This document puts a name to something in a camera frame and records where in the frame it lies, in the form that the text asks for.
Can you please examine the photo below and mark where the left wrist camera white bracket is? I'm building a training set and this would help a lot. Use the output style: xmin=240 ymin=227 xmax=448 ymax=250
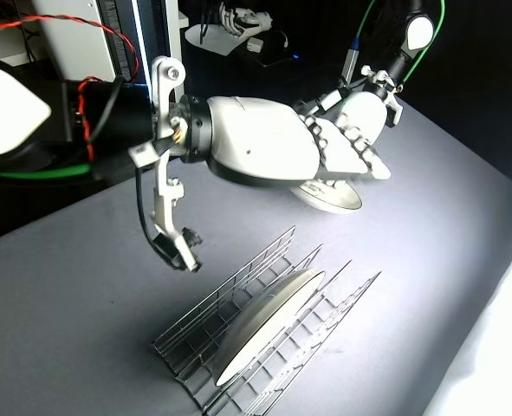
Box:
xmin=361 ymin=64 xmax=406 ymax=129

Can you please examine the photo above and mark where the black device with blue light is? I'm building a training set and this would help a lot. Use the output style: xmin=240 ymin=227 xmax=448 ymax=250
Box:
xmin=255 ymin=29 xmax=308 ymax=68

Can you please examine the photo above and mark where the spare skeletal robot hand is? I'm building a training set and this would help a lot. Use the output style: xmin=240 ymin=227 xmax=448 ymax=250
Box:
xmin=214 ymin=0 xmax=275 ymax=39

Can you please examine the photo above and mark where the thick green cable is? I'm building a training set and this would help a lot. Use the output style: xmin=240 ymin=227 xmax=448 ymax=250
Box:
xmin=0 ymin=163 xmax=93 ymax=180

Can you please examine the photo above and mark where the white and black robot column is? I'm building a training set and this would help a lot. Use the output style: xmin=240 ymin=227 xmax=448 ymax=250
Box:
xmin=29 ymin=0 xmax=183 ymax=88

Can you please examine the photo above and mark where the thin green cable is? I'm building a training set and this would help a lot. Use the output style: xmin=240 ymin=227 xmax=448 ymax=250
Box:
xmin=402 ymin=0 xmax=447 ymax=83

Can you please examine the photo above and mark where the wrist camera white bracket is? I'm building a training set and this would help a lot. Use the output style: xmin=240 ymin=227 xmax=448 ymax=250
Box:
xmin=127 ymin=55 xmax=204 ymax=274
xmin=361 ymin=64 xmax=406 ymax=129

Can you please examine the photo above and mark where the red and black twisted wire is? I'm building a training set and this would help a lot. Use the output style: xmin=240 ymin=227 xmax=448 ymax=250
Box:
xmin=0 ymin=15 xmax=140 ymax=162

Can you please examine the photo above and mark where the white stand board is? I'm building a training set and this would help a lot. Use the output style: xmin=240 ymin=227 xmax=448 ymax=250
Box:
xmin=185 ymin=23 xmax=256 ymax=57

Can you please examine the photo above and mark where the black camera cable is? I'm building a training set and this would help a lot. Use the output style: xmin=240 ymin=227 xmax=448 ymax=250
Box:
xmin=134 ymin=166 xmax=170 ymax=268

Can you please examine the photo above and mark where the green cable with silver plug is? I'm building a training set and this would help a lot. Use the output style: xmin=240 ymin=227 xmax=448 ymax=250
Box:
xmin=340 ymin=0 xmax=380 ymax=88

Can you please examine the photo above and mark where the cream plate with dark rim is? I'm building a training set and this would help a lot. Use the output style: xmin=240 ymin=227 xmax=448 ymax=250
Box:
xmin=288 ymin=178 xmax=364 ymax=216
xmin=211 ymin=268 xmax=326 ymax=387

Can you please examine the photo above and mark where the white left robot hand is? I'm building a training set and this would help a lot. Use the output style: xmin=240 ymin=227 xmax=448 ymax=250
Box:
xmin=294 ymin=88 xmax=392 ymax=181

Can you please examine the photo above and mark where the metal wire dish rack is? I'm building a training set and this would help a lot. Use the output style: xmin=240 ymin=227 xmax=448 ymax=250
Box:
xmin=151 ymin=224 xmax=382 ymax=413

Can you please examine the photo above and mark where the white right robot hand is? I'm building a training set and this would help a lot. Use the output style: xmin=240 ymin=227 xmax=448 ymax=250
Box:
xmin=204 ymin=94 xmax=370 ymax=191

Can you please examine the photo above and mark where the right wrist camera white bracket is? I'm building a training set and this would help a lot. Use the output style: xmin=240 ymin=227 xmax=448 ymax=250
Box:
xmin=127 ymin=55 xmax=204 ymax=274

